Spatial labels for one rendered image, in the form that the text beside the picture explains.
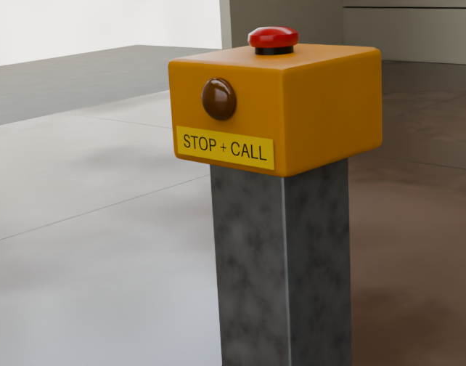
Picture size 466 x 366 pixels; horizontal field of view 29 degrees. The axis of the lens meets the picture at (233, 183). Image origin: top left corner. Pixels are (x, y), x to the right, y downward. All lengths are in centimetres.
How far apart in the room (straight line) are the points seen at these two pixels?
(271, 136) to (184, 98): 9
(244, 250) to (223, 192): 5
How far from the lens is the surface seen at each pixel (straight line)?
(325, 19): 888
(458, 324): 289
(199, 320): 295
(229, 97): 65
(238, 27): 793
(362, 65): 70
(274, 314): 71
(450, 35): 847
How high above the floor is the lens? 116
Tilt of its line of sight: 15 degrees down
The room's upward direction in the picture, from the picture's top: 3 degrees counter-clockwise
